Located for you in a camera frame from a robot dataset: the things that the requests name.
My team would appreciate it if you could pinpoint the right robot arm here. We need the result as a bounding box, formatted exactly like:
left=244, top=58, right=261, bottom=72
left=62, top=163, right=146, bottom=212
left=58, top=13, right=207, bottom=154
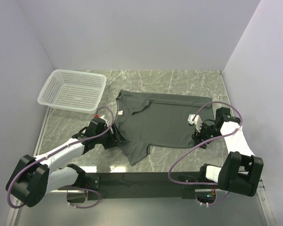
left=188, top=107, right=264, bottom=197

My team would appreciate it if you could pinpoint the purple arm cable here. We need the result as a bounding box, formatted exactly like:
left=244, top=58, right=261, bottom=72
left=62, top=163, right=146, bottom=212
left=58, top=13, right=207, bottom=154
left=167, top=101, right=245, bottom=206
left=6, top=106, right=115, bottom=210

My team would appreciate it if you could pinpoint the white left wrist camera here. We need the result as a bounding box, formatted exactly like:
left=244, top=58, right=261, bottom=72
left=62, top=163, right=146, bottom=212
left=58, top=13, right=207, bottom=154
left=188, top=114, right=203, bottom=132

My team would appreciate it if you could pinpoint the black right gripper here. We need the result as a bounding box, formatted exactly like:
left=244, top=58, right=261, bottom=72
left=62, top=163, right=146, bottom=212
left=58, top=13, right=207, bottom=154
left=191, top=121, right=223, bottom=149

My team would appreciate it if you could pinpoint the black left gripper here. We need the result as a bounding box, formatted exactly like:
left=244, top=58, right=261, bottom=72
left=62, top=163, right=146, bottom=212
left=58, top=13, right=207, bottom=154
left=95, top=123, right=126, bottom=149

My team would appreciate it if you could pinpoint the black base beam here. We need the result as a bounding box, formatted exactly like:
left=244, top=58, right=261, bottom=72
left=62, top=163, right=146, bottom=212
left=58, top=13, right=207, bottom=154
left=57, top=172, right=227, bottom=202

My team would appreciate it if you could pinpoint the dark grey t shirt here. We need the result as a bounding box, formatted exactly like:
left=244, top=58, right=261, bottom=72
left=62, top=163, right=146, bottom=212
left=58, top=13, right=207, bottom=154
left=115, top=90, right=214, bottom=165

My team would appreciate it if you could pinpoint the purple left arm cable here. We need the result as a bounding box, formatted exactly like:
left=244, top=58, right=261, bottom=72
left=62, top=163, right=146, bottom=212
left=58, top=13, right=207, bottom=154
left=6, top=106, right=115, bottom=210

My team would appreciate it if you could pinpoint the white plastic basket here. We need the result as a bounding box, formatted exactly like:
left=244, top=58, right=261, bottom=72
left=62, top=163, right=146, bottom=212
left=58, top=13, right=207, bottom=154
left=37, top=69, right=107, bottom=114

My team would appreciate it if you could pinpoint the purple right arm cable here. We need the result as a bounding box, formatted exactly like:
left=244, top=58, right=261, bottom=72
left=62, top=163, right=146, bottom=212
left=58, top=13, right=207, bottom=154
left=167, top=101, right=245, bottom=206

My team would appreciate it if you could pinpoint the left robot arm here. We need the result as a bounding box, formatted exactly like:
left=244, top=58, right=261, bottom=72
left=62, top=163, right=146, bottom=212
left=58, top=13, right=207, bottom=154
left=6, top=116, right=126, bottom=209

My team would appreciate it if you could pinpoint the aluminium rail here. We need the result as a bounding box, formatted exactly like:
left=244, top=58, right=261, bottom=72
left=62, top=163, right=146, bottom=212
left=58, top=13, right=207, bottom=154
left=47, top=176, right=266, bottom=193

